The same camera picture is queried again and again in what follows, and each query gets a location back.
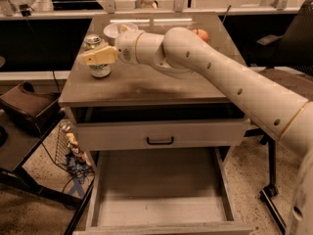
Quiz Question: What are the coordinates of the brown fabric office chair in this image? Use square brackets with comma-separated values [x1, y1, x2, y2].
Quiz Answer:
[245, 0, 313, 235]

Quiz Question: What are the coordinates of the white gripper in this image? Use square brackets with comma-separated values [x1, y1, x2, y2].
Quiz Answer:
[82, 24, 144, 66]

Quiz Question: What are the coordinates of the closed grey drawer black handle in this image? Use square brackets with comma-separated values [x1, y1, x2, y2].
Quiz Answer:
[73, 117, 249, 151]

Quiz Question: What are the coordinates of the grey drawer cabinet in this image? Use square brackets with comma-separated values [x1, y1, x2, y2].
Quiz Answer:
[58, 12, 254, 235]

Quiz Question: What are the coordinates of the black side table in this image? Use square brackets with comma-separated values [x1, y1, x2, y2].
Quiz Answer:
[0, 112, 82, 209]

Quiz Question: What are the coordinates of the red apple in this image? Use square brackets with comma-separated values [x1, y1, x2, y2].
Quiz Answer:
[192, 28, 209, 42]

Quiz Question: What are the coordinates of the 7up soda can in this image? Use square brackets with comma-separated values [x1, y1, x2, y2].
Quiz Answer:
[83, 33, 111, 78]

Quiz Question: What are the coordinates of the wire mesh basket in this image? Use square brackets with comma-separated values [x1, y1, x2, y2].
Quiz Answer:
[55, 120, 86, 173]

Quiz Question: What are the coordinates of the white ceramic bowl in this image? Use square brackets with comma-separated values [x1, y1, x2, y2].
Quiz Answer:
[104, 23, 138, 45]

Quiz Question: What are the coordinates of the brown bag on side table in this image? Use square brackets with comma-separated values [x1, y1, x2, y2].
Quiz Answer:
[0, 81, 61, 136]

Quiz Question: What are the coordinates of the open grey bottom drawer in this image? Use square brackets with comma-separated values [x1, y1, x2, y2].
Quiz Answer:
[73, 148, 252, 235]

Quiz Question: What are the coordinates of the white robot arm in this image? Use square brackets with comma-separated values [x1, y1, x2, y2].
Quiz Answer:
[78, 27, 313, 235]

